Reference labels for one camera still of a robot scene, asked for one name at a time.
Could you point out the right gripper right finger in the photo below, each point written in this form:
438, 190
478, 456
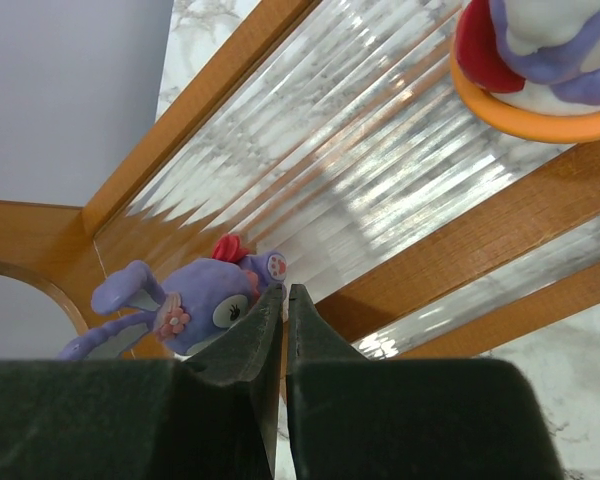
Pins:
350, 417

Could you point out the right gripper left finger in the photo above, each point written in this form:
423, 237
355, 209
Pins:
213, 416

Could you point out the purple sitting bunny toy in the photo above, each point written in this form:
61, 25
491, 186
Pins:
193, 306

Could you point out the wooden tiered shelf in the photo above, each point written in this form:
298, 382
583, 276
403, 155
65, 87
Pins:
331, 131

